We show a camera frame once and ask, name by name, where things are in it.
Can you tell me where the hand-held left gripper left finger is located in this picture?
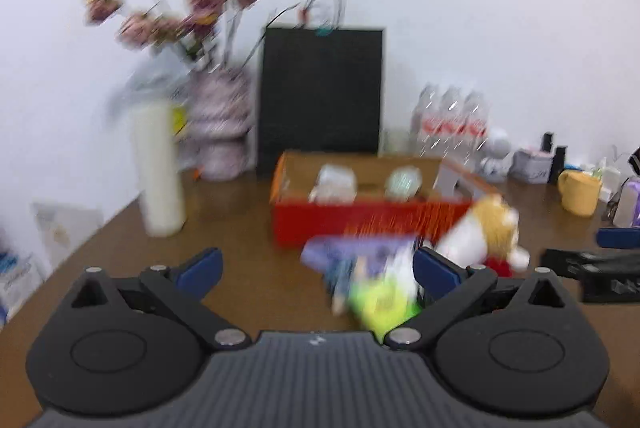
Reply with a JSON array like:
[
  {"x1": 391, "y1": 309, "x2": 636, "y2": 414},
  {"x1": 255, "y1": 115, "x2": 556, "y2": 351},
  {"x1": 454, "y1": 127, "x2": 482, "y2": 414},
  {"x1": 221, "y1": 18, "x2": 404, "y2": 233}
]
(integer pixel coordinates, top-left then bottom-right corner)
[{"x1": 65, "y1": 247, "x2": 251, "y2": 352}]

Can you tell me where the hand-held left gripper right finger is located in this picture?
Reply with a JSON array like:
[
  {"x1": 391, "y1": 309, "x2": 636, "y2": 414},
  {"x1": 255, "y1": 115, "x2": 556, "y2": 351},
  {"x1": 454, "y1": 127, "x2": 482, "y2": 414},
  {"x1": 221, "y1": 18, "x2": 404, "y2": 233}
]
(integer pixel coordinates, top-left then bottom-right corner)
[{"x1": 384, "y1": 246, "x2": 572, "y2": 352}]

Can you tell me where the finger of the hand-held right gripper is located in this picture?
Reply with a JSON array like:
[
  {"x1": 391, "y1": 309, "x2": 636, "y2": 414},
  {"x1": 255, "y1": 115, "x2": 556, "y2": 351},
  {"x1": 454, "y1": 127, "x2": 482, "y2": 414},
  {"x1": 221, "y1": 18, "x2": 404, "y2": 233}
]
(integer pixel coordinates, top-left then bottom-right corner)
[
  {"x1": 541, "y1": 249, "x2": 640, "y2": 305},
  {"x1": 596, "y1": 228, "x2": 640, "y2": 251}
]

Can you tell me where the yellow white plush toy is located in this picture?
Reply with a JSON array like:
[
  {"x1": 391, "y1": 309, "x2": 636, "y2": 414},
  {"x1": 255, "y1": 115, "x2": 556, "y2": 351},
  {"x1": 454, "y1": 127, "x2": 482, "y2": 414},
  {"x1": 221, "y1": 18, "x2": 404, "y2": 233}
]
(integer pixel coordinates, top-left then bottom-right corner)
[{"x1": 434, "y1": 195, "x2": 532, "y2": 279}]

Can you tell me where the green snack packet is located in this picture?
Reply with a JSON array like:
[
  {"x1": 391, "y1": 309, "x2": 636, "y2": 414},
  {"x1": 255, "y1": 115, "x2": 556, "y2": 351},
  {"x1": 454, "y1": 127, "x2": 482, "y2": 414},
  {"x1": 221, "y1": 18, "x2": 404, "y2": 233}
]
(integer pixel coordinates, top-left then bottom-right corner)
[{"x1": 347, "y1": 279, "x2": 425, "y2": 341}]

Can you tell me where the purple knitted cloth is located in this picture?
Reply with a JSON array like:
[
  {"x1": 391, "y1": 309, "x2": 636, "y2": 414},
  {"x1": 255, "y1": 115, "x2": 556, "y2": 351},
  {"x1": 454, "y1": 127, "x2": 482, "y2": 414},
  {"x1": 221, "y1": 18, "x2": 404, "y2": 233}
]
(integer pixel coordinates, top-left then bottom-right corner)
[{"x1": 301, "y1": 234, "x2": 418, "y2": 276}]

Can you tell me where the red cardboard box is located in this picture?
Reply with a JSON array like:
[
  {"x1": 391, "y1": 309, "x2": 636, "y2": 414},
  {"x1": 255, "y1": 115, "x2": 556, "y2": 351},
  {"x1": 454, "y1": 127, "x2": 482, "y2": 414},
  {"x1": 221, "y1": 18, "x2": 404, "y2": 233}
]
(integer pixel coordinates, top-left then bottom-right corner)
[{"x1": 270, "y1": 150, "x2": 503, "y2": 249}]

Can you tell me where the wooden desktop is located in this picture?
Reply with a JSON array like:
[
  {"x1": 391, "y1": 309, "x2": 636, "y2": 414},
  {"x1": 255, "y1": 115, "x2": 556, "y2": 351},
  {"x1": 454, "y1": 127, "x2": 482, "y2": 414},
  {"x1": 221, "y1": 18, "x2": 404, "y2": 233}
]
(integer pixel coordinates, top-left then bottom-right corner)
[{"x1": 0, "y1": 165, "x2": 640, "y2": 428}]

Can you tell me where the purple packet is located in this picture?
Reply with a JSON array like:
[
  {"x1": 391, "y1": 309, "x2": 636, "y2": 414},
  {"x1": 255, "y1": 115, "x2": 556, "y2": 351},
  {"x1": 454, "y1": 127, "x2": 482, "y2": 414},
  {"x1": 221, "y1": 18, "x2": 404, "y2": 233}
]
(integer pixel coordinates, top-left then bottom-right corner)
[{"x1": 612, "y1": 177, "x2": 640, "y2": 229}]

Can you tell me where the yellow mug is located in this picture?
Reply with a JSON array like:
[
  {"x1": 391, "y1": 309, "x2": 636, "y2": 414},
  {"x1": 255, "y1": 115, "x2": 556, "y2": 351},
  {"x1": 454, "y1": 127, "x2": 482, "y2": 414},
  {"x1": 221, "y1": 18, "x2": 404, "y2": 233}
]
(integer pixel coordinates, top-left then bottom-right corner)
[{"x1": 557, "y1": 170, "x2": 603, "y2": 216}]

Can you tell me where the pale green crumpled ball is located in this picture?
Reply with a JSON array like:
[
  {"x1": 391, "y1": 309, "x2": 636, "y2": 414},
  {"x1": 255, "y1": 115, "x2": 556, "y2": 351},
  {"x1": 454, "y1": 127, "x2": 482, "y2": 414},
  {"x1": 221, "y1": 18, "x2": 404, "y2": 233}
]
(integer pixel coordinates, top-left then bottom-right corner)
[{"x1": 385, "y1": 167, "x2": 425, "y2": 201}]

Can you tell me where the tall white bottle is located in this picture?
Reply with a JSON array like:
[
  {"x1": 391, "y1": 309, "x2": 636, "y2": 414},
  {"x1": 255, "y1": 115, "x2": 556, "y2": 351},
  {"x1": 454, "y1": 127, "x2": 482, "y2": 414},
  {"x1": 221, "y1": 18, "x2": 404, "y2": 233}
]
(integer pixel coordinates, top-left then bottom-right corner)
[{"x1": 130, "y1": 102, "x2": 188, "y2": 239}]

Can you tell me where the grey tissue box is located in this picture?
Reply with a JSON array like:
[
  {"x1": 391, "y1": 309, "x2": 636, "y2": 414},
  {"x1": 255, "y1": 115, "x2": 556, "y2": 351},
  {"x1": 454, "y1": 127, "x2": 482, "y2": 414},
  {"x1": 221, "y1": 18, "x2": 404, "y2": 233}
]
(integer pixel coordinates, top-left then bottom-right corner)
[{"x1": 510, "y1": 148, "x2": 555, "y2": 185}]

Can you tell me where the white figurine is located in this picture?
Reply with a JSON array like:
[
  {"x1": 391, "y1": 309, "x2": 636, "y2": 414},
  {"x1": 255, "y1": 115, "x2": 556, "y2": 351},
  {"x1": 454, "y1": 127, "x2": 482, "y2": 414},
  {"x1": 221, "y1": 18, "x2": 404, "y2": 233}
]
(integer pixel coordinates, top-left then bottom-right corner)
[{"x1": 480, "y1": 130, "x2": 513, "y2": 183}]

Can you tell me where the white cotton swab container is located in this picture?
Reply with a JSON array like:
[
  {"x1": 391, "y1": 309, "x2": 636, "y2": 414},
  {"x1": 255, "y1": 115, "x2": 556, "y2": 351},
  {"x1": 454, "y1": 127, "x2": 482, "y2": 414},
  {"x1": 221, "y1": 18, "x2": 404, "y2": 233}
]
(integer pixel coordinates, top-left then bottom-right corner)
[{"x1": 309, "y1": 164, "x2": 358, "y2": 203}]

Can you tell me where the pink furry vase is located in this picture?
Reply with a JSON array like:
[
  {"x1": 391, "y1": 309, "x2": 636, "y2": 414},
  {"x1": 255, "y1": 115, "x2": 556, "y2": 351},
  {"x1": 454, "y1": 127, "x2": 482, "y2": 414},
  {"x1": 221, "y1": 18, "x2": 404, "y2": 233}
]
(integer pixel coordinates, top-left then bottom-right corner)
[{"x1": 186, "y1": 68, "x2": 255, "y2": 181}]

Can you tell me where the blue white packet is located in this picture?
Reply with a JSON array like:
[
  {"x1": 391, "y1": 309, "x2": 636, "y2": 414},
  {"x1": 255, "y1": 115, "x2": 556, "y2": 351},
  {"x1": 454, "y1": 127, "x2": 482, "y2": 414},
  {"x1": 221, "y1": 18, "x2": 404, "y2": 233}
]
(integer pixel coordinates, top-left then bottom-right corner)
[{"x1": 0, "y1": 253, "x2": 47, "y2": 326}]

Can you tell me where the clear smiley plastic bag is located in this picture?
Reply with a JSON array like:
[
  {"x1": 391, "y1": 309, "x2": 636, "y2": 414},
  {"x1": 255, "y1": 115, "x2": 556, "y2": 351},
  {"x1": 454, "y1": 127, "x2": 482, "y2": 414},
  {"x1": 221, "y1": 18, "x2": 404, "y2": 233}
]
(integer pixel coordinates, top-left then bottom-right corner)
[{"x1": 106, "y1": 60, "x2": 193, "y2": 169}]

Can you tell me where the black paper bag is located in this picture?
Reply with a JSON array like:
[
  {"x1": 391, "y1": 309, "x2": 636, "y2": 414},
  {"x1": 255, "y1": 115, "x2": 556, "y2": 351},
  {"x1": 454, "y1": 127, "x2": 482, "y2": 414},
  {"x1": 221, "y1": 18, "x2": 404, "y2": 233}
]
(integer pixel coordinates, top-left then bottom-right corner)
[{"x1": 256, "y1": 0, "x2": 387, "y2": 177}]

